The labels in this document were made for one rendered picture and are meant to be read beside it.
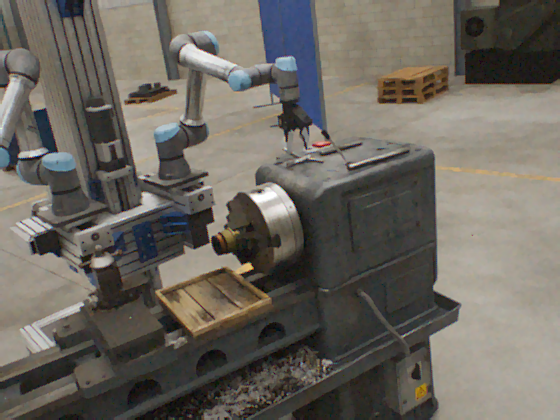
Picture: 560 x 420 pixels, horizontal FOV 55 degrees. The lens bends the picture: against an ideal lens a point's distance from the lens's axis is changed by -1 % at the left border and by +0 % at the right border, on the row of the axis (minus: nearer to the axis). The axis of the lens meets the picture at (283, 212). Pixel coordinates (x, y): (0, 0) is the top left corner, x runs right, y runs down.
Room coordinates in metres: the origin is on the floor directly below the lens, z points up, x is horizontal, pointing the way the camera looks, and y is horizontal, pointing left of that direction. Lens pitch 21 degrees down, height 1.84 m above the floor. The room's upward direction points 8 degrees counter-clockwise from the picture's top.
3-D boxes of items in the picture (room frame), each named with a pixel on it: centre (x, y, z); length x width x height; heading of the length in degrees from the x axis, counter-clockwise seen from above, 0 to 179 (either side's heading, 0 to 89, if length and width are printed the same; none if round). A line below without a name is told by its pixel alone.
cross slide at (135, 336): (1.58, 0.58, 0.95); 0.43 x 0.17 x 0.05; 29
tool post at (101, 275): (1.63, 0.61, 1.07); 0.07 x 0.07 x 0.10; 29
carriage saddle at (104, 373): (1.54, 0.62, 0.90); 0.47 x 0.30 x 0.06; 29
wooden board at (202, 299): (1.72, 0.30, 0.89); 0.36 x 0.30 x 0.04; 29
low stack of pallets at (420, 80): (9.70, -2.60, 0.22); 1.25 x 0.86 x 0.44; 140
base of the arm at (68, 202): (2.13, 0.86, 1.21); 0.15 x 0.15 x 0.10
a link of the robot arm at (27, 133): (2.19, 0.98, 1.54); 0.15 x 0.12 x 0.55; 60
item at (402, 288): (2.05, -0.26, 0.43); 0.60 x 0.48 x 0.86; 119
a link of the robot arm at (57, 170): (2.13, 0.87, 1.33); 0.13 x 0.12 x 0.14; 60
